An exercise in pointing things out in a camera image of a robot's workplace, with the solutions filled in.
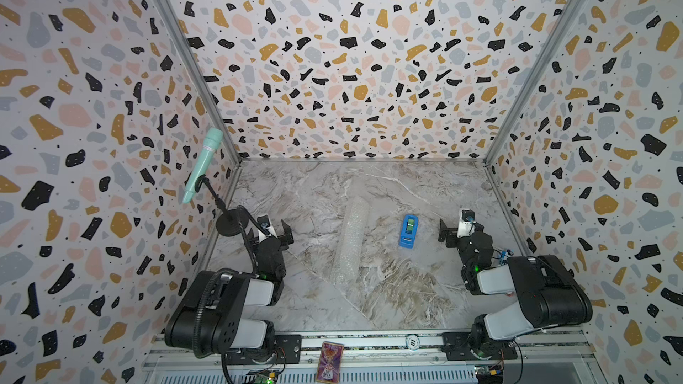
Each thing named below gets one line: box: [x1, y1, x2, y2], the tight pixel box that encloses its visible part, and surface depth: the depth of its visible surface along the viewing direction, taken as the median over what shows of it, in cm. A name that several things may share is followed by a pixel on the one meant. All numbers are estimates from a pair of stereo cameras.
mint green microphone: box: [182, 128, 224, 205], surface depth 78 cm
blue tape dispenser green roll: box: [398, 213, 419, 249], surface depth 97 cm
